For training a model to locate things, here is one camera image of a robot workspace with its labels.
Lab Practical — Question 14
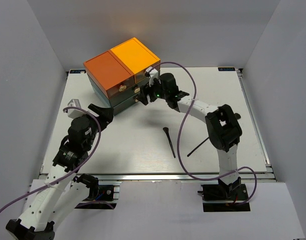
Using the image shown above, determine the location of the aluminium table rail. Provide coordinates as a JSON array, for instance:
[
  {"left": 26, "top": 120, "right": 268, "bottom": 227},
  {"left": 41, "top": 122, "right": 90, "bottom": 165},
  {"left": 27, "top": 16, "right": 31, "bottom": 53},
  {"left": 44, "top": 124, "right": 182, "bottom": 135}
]
[{"left": 92, "top": 171, "right": 224, "bottom": 182}]

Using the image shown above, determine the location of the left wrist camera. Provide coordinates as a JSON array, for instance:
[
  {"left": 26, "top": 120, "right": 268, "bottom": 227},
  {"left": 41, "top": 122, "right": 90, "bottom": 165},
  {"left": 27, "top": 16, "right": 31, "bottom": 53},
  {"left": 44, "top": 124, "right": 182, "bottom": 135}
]
[{"left": 67, "top": 98, "right": 83, "bottom": 119}]

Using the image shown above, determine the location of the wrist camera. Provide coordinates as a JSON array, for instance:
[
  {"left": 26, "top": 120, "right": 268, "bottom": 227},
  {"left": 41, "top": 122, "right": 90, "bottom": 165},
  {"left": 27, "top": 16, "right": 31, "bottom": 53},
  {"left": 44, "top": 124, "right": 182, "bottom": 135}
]
[
  {"left": 144, "top": 66, "right": 160, "bottom": 87},
  {"left": 67, "top": 98, "right": 83, "bottom": 119}
]

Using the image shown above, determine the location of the thin black makeup brush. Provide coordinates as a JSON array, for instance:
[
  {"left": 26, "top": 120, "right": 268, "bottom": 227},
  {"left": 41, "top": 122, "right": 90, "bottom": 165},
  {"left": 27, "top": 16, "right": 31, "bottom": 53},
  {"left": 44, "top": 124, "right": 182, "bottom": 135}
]
[{"left": 186, "top": 137, "right": 209, "bottom": 157}]

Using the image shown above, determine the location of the black logo sticker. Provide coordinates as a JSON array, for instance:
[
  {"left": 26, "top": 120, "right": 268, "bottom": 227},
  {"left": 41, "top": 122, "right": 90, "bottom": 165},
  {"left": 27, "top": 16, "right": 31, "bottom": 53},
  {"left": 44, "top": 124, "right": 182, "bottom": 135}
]
[{"left": 217, "top": 67, "right": 236, "bottom": 72}]

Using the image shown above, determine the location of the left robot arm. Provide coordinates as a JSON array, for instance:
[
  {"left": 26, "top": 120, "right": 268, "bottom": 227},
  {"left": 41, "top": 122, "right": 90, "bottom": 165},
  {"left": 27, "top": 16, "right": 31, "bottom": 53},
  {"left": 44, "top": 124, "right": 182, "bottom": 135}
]
[{"left": 5, "top": 99, "right": 115, "bottom": 240}]

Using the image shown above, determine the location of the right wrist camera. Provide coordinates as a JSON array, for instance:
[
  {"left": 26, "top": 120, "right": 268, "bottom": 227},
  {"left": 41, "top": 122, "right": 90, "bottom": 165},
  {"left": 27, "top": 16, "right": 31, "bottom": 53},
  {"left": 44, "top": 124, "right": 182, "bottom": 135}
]
[{"left": 144, "top": 66, "right": 160, "bottom": 87}]

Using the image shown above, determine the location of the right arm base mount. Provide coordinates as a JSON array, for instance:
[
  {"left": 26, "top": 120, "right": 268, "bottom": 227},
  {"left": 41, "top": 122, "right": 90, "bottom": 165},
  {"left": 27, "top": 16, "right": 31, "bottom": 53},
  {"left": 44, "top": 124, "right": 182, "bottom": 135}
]
[{"left": 197, "top": 184, "right": 251, "bottom": 213}]

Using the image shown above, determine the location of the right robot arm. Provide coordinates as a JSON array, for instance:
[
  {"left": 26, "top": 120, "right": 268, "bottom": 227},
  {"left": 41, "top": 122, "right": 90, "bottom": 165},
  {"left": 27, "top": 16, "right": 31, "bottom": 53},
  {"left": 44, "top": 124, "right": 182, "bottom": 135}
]
[{"left": 137, "top": 70, "right": 242, "bottom": 200}]

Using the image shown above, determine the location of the small black round brush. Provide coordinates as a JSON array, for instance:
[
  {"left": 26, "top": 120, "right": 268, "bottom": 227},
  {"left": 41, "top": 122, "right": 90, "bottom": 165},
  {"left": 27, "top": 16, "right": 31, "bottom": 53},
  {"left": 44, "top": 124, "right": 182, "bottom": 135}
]
[{"left": 162, "top": 127, "right": 176, "bottom": 158}]

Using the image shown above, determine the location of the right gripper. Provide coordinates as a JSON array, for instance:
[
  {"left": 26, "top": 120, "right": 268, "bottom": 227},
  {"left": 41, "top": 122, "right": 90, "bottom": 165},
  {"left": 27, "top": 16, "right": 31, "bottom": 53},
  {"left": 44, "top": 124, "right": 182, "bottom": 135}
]
[{"left": 137, "top": 76, "right": 169, "bottom": 106}]

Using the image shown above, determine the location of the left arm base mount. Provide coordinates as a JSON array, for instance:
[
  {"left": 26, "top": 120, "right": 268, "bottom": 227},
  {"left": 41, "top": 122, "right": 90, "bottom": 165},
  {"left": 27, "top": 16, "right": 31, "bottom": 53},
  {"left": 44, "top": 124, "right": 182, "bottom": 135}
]
[{"left": 73, "top": 174, "right": 120, "bottom": 210}]

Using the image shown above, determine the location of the stacked drawer organizer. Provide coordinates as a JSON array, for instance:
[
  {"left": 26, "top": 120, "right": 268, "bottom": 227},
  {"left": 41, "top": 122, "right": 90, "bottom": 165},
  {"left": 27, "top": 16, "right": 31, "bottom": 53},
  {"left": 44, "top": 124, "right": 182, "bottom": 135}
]
[{"left": 83, "top": 37, "right": 161, "bottom": 116}]

